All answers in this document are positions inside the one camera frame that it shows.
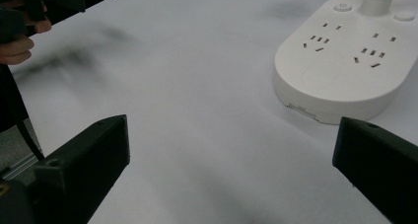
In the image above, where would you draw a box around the white desk lamp socket base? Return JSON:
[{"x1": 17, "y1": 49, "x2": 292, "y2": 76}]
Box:
[{"x1": 272, "y1": 0, "x2": 418, "y2": 125}]

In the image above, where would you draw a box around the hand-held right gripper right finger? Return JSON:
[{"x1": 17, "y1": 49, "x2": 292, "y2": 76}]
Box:
[{"x1": 331, "y1": 115, "x2": 418, "y2": 224}]

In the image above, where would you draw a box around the black cable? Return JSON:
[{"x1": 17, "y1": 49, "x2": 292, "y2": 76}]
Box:
[{"x1": 15, "y1": 118, "x2": 45, "y2": 162}]

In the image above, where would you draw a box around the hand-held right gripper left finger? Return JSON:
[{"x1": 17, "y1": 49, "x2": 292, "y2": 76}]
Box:
[{"x1": 29, "y1": 113, "x2": 131, "y2": 224}]

